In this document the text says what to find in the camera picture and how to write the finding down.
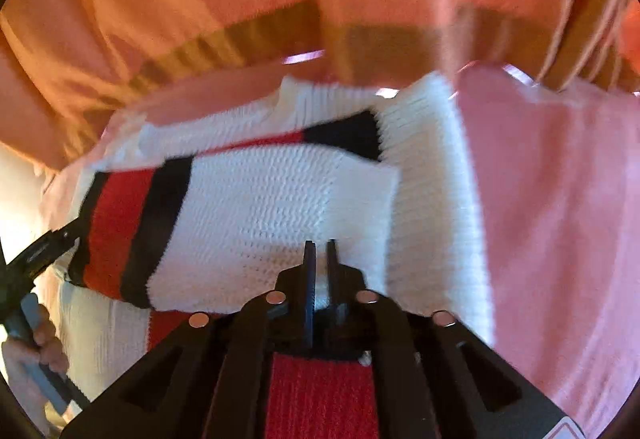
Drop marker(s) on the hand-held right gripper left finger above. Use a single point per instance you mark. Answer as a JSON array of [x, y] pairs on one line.
[[307, 279]]

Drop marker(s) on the white red black knit sweater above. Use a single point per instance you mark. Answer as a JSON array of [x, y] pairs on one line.
[[260, 209]]

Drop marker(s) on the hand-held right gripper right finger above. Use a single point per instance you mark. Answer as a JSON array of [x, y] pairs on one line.
[[334, 276]]

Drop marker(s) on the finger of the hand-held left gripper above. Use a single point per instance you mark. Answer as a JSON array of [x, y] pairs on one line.
[[47, 244]]

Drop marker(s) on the person's left hand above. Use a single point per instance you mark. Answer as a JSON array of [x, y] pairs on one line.
[[37, 349]]

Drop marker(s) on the pink bed sheet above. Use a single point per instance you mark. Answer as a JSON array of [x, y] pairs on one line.
[[550, 219]]

